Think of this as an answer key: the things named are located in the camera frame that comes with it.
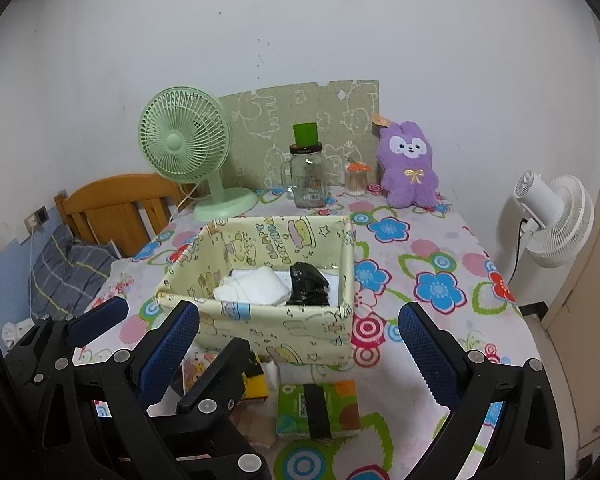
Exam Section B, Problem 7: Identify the yellow black cartoon packet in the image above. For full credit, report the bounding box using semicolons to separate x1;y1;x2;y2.
182;351;270;402

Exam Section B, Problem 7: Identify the green orange tissue pack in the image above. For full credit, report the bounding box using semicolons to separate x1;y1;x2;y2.
276;380;362;440

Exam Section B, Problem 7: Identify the white tissue pack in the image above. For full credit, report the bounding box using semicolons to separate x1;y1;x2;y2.
212;266;291;306

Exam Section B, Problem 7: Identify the white crumpled cloth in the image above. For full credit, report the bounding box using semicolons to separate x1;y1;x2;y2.
1;318;34;350

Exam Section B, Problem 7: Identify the grey plaid pillow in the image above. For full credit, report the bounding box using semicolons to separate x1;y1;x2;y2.
30;224;119;320

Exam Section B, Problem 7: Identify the yellow cartoon fabric storage box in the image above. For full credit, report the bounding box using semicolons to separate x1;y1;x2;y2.
155;216;355;365

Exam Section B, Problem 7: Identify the black plastic packet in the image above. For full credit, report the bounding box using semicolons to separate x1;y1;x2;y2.
287;262;329;307

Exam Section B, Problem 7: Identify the floral tablecloth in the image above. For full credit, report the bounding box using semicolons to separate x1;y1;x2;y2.
73;190;538;479

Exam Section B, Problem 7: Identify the wooden bed headboard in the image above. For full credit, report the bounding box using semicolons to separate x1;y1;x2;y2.
54;174;195;257

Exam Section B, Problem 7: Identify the white clip fan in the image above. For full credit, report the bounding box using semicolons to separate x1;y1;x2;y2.
508;171;594;283

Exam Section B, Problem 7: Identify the glass mason jar mug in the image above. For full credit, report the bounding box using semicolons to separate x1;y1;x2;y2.
280;143;327;209

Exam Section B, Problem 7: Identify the green desk fan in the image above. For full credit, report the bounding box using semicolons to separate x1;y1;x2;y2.
137;87;258;222

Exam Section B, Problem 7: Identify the toothpick jar orange lid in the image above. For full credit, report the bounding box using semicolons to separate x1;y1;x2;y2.
344;160;372;196

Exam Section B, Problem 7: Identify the green cartoon cardboard panel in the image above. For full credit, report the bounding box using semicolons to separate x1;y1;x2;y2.
220;80;379;190

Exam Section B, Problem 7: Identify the green cup on jar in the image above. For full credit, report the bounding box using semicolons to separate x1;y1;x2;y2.
292;122;320;148

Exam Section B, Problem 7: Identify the purple bunny plush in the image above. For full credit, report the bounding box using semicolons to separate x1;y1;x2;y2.
376;122;439;209

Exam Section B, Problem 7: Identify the wall power socket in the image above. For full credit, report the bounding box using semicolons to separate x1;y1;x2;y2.
24;206;50;233

